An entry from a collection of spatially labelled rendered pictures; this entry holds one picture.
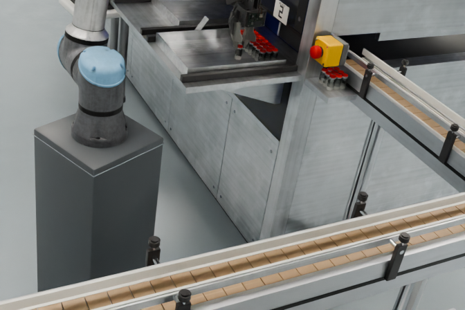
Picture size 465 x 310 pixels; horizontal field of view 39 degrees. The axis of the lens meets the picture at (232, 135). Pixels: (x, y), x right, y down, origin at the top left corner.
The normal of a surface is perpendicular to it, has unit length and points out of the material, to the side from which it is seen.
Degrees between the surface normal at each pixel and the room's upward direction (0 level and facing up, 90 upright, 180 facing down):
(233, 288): 0
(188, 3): 0
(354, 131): 90
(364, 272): 90
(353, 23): 90
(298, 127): 90
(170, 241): 0
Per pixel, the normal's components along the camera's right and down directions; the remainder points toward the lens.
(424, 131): -0.88, 0.13
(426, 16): 0.45, 0.52
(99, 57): 0.20, -0.77
